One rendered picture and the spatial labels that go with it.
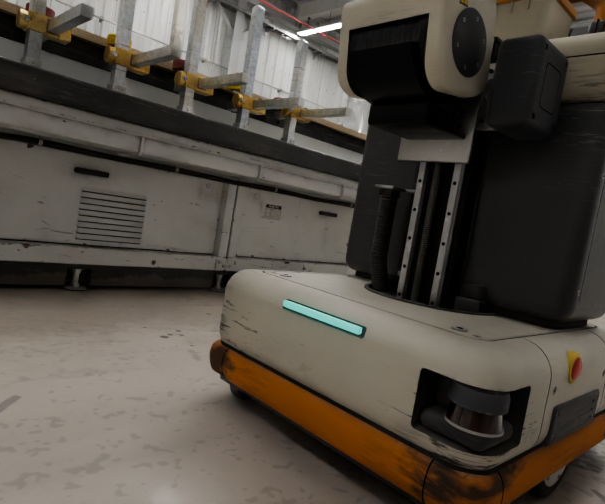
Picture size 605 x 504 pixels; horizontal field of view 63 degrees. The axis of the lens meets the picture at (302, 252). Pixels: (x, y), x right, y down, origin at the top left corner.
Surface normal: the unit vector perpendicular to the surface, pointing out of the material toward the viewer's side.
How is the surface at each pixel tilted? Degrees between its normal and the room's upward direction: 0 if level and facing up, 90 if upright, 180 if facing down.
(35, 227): 90
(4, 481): 0
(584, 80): 90
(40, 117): 90
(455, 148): 90
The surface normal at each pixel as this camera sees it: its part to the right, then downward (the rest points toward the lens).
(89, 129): 0.68, 0.17
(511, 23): -0.73, -0.03
